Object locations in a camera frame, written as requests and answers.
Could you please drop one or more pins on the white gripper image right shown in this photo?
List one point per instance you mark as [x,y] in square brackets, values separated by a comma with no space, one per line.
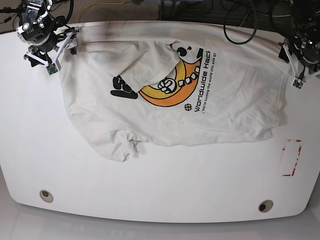
[303,58]

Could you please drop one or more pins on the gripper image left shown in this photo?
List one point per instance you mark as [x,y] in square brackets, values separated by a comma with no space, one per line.
[46,50]

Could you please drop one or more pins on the white T-shirt with yellow logo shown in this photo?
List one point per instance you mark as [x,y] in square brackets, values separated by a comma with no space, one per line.
[170,84]

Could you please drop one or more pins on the black tripod stand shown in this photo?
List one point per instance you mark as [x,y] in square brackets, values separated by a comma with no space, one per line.
[15,14]

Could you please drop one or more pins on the red tape rectangle marking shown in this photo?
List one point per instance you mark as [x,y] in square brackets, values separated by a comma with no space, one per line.
[290,156]

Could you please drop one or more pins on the wrist camera board image left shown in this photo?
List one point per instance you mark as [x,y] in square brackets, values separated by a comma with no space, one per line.
[53,68]

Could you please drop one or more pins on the wrist camera board image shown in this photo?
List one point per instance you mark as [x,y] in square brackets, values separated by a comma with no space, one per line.
[53,68]
[298,83]

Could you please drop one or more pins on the wrist camera board image right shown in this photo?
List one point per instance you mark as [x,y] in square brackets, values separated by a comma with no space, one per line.
[298,83]

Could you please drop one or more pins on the left table cable grommet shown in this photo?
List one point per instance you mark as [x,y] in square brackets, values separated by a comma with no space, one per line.
[46,196]

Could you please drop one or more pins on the table cable grommet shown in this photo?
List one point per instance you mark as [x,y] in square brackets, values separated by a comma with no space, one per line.
[46,196]
[265,206]

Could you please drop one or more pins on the right table cable grommet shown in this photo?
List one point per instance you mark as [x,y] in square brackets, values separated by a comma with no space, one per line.
[265,206]

